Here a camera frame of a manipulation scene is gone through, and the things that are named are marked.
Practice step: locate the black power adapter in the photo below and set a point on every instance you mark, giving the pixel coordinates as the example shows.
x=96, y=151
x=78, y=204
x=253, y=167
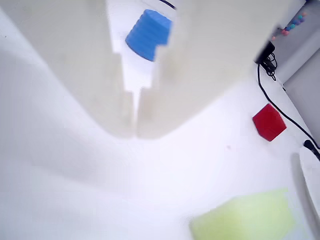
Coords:
x=266, y=52

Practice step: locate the red studded block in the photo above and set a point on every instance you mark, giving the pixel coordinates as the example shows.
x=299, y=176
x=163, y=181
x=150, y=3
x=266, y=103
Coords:
x=269, y=122

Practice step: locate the blue ribbed block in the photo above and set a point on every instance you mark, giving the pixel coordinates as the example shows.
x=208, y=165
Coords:
x=147, y=32

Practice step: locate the white bin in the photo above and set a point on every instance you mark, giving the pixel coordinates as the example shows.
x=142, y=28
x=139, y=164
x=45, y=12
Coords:
x=311, y=185

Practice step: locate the yellow-green block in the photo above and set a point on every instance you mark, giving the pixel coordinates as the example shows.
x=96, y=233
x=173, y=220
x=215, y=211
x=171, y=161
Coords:
x=245, y=217

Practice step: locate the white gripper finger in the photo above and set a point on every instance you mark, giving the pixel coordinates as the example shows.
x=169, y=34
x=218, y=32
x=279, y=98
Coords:
x=75, y=50
x=212, y=50

